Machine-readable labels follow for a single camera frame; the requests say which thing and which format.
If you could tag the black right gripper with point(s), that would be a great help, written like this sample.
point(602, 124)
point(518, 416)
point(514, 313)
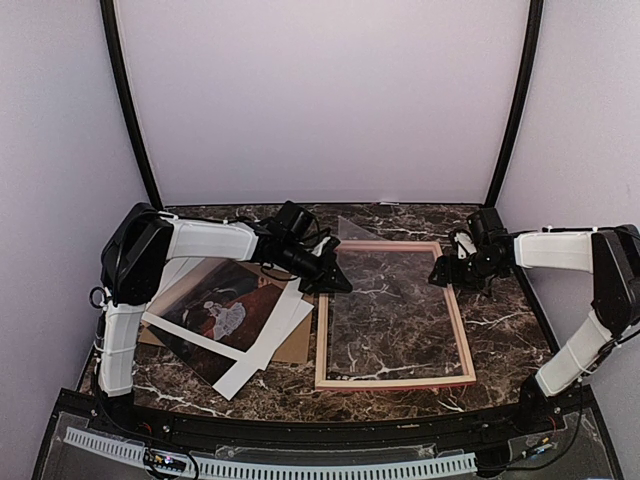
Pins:
point(448, 273)

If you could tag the black front table rail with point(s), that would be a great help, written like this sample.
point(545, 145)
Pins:
point(483, 428)

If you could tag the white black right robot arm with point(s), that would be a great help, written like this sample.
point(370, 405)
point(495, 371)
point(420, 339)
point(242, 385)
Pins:
point(594, 275)

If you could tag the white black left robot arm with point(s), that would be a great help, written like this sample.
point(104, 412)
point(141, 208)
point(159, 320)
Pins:
point(134, 259)

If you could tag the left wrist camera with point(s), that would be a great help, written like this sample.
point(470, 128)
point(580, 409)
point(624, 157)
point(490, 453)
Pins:
point(327, 245)

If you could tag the black corner post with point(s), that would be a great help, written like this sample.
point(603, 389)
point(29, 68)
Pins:
point(520, 94)
point(126, 101)

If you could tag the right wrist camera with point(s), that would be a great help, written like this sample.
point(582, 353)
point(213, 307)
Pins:
point(463, 244)

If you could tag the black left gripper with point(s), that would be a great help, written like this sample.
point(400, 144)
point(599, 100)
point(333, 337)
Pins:
point(322, 283)

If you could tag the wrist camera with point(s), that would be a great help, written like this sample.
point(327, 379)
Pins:
point(327, 245)
point(463, 244)

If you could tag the dark painting photo print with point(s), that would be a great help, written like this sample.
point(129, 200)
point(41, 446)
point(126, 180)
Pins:
point(222, 300)

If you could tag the left black corner post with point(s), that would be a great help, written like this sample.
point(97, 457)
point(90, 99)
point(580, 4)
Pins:
point(126, 101)

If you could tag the light wooden picture frame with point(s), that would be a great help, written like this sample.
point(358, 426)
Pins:
point(323, 383)

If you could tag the right black corner post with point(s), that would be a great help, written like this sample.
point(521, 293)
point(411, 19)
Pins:
point(520, 94)

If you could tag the clear acrylic sheet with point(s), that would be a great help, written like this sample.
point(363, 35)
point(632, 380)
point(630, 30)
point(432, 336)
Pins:
point(394, 325)

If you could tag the white photo mat board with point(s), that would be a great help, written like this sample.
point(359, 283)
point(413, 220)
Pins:
point(268, 340)

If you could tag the white slotted cable duct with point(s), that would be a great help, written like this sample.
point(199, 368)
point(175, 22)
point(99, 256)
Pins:
point(189, 466)

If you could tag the brown cardboard backing board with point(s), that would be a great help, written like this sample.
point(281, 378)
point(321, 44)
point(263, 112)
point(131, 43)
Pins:
point(294, 349)

